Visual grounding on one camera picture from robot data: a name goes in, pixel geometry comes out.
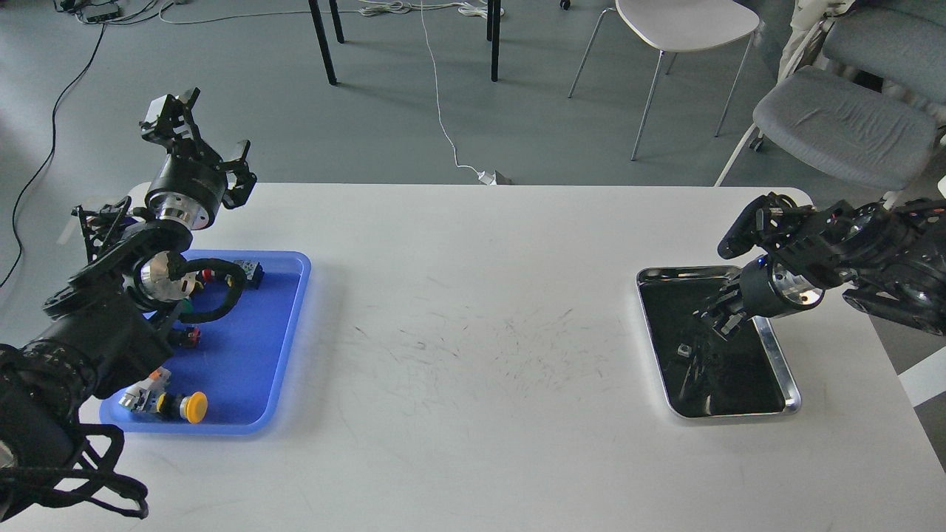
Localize orange white contact block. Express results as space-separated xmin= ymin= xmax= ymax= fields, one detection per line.
xmin=141 ymin=366 xmax=172 ymax=395

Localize white power adapter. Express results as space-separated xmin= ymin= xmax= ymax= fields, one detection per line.
xmin=477 ymin=171 xmax=514 ymax=185

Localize black switch contact block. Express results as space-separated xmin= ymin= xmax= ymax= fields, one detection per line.
xmin=234 ymin=259 xmax=265 ymax=290

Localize yellow mushroom push button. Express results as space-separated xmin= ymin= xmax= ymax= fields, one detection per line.
xmin=118 ymin=386 xmax=208 ymax=424

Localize white cable on floor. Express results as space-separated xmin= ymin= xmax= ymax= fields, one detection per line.
xmin=359 ymin=0 xmax=506 ymax=178

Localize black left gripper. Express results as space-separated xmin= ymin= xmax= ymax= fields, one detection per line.
xmin=139 ymin=87 xmax=257 ymax=230

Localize white chair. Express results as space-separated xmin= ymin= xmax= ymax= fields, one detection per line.
xmin=568 ymin=1 xmax=761 ymax=161

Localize silver metal tray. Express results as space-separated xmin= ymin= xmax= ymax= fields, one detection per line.
xmin=636 ymin=265 xmax=802 ymax=420

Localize blue plastic tray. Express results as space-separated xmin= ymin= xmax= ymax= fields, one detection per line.
xmin=99 ymin=249 xmax=311 ymax=437

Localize grey upholstered chair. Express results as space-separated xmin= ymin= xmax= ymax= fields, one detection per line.
xmin=714 ymin=66 xmax=937 ymax=205

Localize black selector switch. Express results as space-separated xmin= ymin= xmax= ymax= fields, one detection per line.
xmin=168 ymin=326 xmax=202 ymax=349

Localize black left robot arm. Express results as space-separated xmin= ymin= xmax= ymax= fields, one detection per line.
xmin=1 ymin=88 xmax=257 ymax=519

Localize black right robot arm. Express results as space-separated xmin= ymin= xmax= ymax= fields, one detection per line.
xmin=693 ymin=192 xmax=945 ymax=340

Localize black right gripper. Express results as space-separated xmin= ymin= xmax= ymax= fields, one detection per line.
xmin=690 ymin=255 xmax=825 ymax=341

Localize black cable on floor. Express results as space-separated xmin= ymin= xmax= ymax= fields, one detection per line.
xmin=0 ymin=0 xmax=178 ymax=287

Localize black table legs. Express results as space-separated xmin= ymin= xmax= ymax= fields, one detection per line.
xmin=309 ymin=0 xmax=503 ymax=85

